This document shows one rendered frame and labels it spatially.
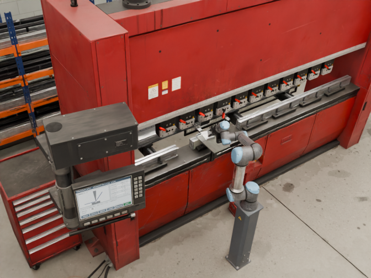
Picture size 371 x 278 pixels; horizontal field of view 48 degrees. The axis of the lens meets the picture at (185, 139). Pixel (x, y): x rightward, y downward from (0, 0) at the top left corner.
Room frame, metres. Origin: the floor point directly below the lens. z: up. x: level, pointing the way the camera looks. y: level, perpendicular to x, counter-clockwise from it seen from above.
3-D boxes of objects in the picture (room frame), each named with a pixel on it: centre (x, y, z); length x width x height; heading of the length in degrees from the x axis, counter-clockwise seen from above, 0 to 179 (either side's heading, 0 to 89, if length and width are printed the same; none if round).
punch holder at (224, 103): (3.16, -0.31, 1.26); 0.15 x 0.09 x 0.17; 126
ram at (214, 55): (3.44, -0.69, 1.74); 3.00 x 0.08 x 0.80; 126
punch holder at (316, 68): (3.87, -1.28, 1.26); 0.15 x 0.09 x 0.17; 126
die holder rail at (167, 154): (2.73, 0.28, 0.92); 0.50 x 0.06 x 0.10; 126
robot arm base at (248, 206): (2.40, -0.56, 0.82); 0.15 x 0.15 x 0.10
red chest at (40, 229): (2.45, 1.25, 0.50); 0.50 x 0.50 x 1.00; 36
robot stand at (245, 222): (2.40, -0.56, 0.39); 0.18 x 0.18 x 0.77; 38
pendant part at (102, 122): (1.91, 0.55, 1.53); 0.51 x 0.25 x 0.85; 117
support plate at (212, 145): (2.94, -0.25, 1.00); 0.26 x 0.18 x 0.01; 36
